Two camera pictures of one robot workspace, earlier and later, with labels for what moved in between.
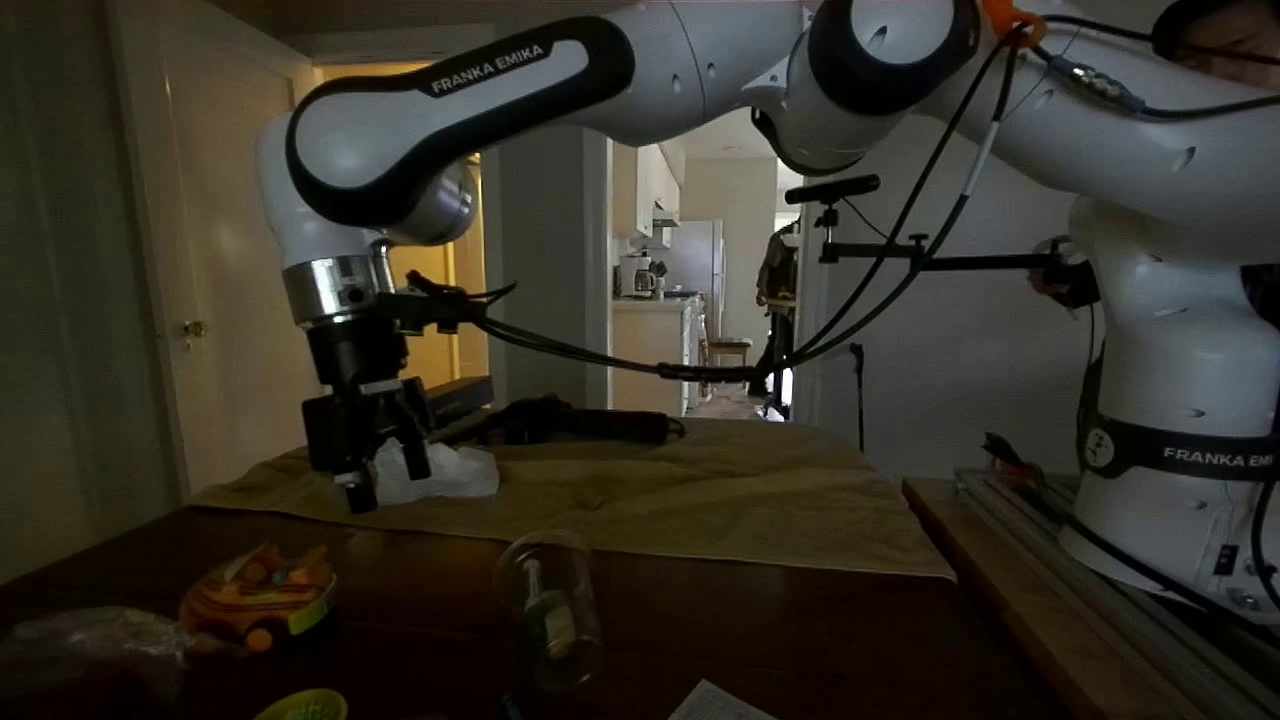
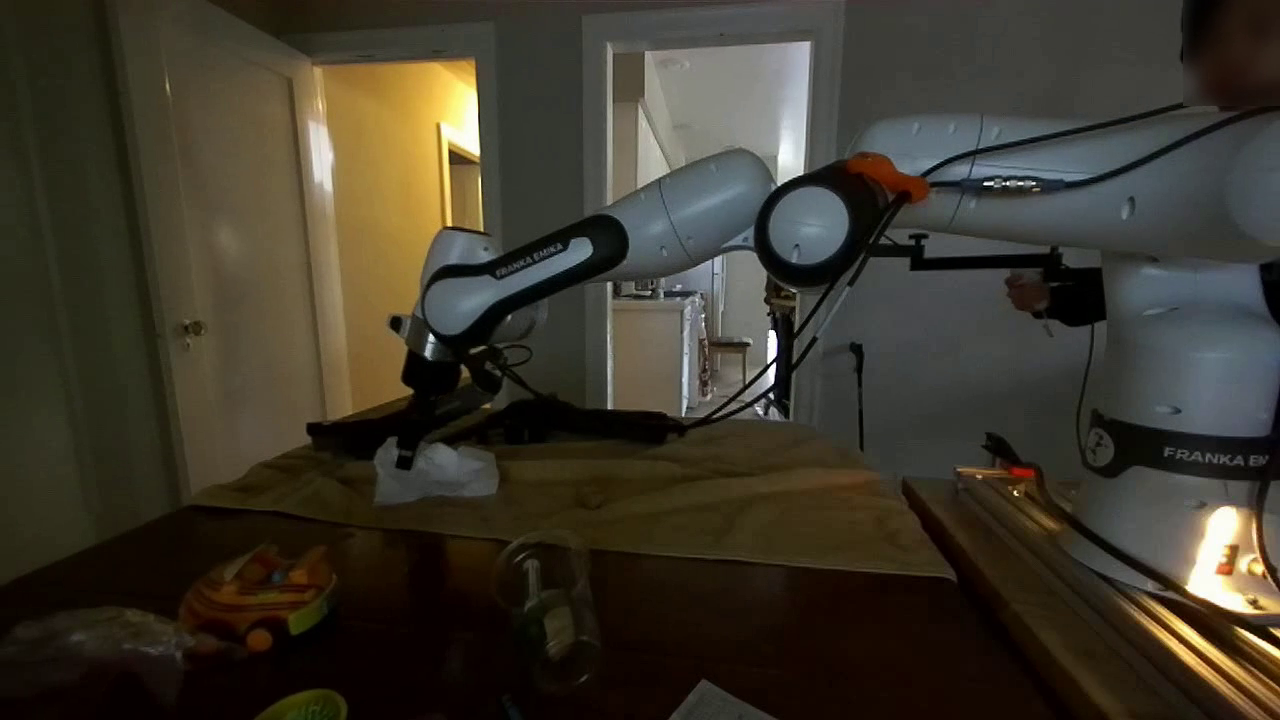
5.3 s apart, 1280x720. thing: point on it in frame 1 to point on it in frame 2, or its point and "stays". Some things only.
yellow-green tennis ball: [306, 706] stays
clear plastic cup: [550, 612] stays
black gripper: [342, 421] to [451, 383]
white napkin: [451, 473] stays
